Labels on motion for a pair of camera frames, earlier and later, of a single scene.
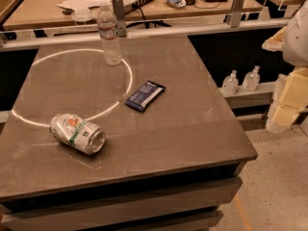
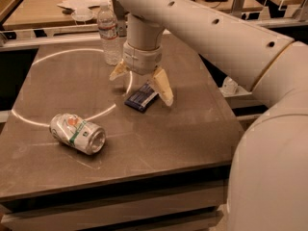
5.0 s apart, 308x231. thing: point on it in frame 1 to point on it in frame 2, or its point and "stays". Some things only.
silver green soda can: (71, 130) stays
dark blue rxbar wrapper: (143, 95) stays
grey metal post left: (118, 9) stays
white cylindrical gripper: (296, 38) to (141, 59)
